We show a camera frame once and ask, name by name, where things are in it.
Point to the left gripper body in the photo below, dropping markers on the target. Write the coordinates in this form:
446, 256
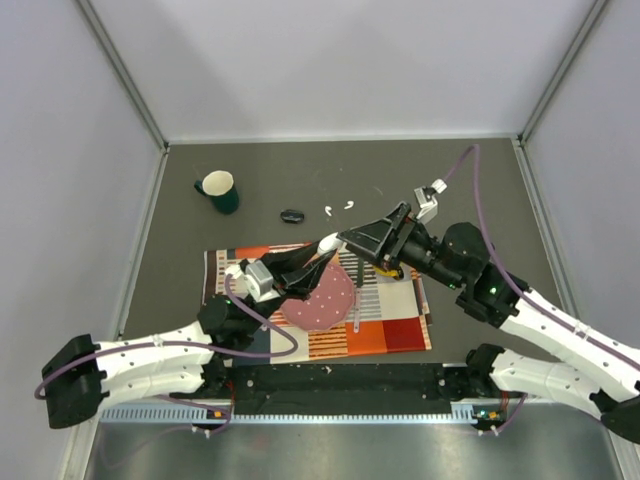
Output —
281, 290

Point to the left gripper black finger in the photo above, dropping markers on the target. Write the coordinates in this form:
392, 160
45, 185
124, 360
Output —
290, 260
314, 271

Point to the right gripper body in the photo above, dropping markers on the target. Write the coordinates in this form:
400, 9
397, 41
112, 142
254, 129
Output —
402, 243

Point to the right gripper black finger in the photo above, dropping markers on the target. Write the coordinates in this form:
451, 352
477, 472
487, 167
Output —
371, 253
374, 235

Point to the white earbud case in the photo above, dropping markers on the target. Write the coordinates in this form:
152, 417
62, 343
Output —
329, 243

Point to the black earbud charging case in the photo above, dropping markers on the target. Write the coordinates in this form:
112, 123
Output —
292, 216

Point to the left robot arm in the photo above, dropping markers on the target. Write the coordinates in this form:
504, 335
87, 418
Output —
86, 377

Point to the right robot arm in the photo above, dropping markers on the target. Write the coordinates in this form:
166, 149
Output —
592, 372

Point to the black knife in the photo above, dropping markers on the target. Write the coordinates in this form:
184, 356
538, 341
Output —
360, 273

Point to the yellow enamel mug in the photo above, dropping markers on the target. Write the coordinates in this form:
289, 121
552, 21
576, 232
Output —
396, 274

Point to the pink dotted plate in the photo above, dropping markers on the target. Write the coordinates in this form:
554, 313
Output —
328, 304

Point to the colourful patchwork placemat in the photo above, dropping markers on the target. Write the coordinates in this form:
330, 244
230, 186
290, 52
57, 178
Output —
394, 319

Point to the dark green mug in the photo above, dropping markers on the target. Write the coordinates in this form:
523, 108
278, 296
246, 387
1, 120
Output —
220, 189

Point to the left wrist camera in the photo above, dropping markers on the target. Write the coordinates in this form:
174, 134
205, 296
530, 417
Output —
259, 281

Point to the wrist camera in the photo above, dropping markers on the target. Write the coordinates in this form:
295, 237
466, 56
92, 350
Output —
426, 198
259, 281

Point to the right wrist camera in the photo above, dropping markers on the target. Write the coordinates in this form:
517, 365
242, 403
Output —
426, 198

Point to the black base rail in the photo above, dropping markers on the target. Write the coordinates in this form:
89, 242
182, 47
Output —
337, 388

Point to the grey cable duct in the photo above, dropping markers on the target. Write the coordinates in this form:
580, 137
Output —
174, 414

